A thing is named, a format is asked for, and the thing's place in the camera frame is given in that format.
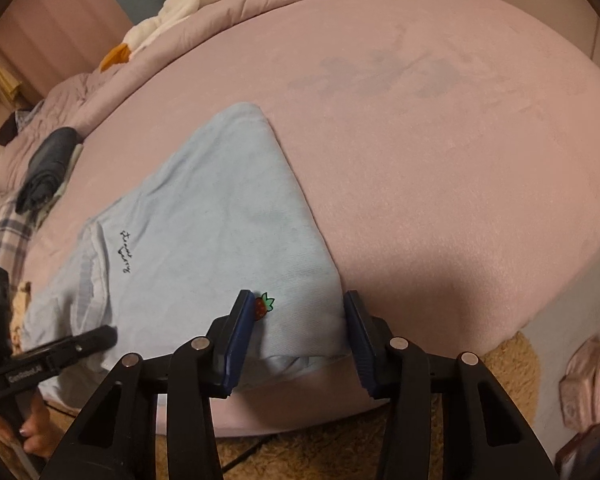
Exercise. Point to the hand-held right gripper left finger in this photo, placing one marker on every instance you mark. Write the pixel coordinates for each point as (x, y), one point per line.
(237, 345)

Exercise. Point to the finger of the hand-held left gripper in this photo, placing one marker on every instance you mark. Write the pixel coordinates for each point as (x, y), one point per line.
(87, 340)

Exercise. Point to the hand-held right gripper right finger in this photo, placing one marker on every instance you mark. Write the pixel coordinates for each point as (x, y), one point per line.
(360, 345)

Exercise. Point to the light blue strawberry pants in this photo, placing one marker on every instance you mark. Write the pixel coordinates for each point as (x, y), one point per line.
(205, 220)

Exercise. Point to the person's left hand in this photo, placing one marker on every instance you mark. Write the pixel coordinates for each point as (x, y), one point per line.
(37, 435)

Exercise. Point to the cream cartoon print garment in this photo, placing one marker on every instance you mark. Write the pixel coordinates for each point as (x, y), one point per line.
(22, 310)

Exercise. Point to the plaid pillow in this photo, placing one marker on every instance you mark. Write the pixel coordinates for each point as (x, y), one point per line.
(10, 230)

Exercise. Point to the beige shaggy rug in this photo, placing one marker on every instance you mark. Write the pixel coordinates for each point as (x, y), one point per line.
(290, 450)

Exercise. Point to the folded dark blue jeans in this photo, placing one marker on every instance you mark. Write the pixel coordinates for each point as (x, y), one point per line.
(50, 165)

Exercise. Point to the folded green garment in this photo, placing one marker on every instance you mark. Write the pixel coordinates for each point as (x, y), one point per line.
(75, 156)

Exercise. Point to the dark brown cloth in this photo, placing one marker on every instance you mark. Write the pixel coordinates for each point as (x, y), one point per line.
(7, 130)

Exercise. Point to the blue checked cloth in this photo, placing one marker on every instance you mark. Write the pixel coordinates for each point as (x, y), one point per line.
(32, 112)

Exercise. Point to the yellow pleated cloth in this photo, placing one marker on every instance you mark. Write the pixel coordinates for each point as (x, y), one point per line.
(2, 80)

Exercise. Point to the pink plush slipper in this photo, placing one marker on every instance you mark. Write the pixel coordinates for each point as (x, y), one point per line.
(590, 385)

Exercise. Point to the pink curtain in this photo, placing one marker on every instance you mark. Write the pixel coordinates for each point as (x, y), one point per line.
(55, 35)

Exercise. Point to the white goose plush toy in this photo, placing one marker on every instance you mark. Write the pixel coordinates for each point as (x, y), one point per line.
(180, 10)

